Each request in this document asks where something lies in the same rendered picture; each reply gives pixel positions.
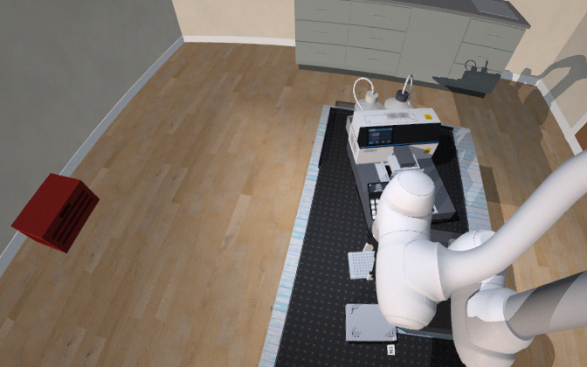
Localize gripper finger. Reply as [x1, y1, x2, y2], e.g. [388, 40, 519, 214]
[363, 227, 374, 252]
[367, 249, 377, 280]

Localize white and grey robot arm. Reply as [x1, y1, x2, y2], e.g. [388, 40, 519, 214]
[372, 149, 587, 367]

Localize white bottle with dark grey cap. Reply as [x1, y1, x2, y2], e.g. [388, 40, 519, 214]
[383, 90, 409, 110]

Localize white microplate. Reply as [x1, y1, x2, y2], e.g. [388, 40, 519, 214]
[348, 251, 375, 279]

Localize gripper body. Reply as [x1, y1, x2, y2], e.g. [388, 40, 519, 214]
[370, 233, 378, 250]

